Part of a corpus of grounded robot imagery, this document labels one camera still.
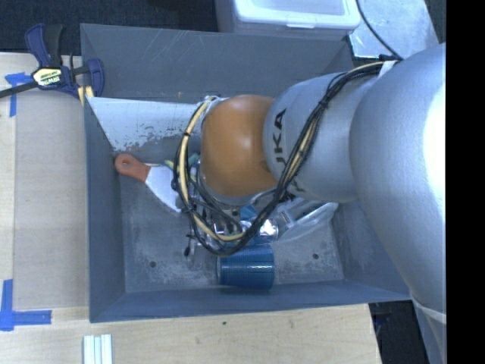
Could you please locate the blue ribbed cup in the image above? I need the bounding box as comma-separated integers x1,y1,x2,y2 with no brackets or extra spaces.
216,234,276,291

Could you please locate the grey metal bin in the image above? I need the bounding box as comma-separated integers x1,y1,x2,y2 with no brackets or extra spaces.
79,23,412,324

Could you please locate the clear plastic bottle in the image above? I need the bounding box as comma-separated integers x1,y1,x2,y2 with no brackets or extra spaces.
278,198,340,240

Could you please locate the pale wood flat board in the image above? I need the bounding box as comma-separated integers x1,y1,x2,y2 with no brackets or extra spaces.
12,88,91,312

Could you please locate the black cylinder on white bracket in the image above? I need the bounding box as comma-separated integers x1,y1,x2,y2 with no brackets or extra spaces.
183,234,199,259

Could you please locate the orange handled white scraper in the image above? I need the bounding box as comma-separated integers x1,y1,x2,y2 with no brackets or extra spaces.
114,153,183,213

